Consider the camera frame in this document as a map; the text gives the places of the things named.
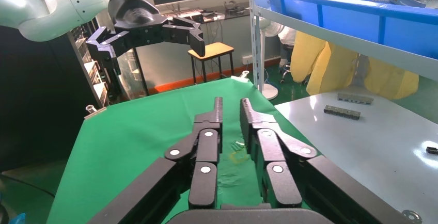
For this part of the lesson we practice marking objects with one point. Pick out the white clip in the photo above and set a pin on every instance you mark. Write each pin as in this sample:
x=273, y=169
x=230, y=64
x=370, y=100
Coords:
x=241, y=77

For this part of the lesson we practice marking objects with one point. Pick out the person in white coat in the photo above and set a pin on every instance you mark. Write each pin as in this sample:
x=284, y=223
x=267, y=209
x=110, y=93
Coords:
x=289, y=36

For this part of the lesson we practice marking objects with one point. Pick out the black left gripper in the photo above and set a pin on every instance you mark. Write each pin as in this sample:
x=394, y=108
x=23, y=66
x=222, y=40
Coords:
x=135, y=17

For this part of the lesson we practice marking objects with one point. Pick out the grey connector strip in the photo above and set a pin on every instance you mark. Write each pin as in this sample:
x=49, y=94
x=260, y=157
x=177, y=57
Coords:
x=355, y=98
x=342, y=112

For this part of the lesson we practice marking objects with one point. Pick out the white metal shelf rack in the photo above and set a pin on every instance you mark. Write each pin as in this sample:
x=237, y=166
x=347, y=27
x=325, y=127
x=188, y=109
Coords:
x=342, y=40

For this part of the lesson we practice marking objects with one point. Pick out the blue plastic scrap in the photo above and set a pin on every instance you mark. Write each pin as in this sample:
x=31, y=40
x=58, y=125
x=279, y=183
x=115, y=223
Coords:
x=17, y=219

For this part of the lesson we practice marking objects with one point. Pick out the black storage rack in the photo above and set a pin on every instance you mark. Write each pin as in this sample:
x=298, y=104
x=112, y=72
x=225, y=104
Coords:
x=97, y=90

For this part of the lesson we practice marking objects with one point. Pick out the blue plastic bin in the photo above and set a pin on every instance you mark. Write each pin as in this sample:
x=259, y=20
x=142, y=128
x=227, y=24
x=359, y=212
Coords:
x=342, y=20

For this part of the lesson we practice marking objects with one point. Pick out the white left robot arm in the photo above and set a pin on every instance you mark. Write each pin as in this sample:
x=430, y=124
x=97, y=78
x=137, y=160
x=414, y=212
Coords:
x=51, y=10

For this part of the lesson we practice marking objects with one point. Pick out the small black plastic part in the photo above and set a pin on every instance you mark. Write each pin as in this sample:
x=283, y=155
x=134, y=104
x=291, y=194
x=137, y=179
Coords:
x=432, y=150

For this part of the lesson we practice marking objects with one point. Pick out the clear plastic curtain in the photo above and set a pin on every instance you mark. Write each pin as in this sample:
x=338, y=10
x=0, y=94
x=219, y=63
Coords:
x=128, y=73

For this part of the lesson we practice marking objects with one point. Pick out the black stand pole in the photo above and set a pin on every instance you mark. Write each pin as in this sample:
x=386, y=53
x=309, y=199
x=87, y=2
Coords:
x=141, y=70

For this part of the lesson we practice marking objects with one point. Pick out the white pedestal fan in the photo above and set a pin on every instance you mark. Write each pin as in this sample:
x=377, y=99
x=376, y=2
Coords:
x=272, y=27

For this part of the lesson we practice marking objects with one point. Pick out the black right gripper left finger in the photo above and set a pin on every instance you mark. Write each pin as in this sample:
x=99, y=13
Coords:
x=207, y=147

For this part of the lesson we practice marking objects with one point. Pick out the green table cloth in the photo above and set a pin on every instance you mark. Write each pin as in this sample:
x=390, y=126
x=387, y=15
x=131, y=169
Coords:
x=137, y=140

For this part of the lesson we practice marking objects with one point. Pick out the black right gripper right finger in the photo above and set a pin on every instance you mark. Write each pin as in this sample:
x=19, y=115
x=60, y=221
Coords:
x=270, y=147

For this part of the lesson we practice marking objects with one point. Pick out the wall power socket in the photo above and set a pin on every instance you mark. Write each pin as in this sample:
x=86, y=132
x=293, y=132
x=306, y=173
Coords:
x=247, y=60

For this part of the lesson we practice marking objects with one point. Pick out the yellow fabric bag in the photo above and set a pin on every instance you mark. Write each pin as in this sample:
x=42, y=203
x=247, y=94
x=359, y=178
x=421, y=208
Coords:
x=328, y=68

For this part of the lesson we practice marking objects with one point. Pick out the wooden stool black legs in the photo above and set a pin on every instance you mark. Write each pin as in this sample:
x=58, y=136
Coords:
x=212, y=49

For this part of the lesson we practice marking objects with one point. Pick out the wheeled office chair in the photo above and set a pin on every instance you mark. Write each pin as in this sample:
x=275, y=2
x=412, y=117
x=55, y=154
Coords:
x=285, y=71

